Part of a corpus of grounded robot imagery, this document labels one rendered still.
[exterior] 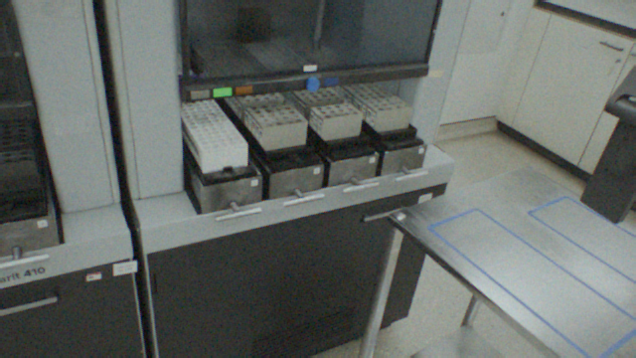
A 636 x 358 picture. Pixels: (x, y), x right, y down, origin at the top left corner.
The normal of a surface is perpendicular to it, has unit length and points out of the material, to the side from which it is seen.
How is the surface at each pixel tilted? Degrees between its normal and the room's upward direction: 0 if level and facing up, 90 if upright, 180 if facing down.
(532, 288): 0
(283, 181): 90
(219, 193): 90
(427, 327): 0
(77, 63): 90
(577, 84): 90
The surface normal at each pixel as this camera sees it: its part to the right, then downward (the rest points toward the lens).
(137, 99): 0.47, 0.52
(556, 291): 0.11, -0.84
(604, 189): -0.88, 0.18
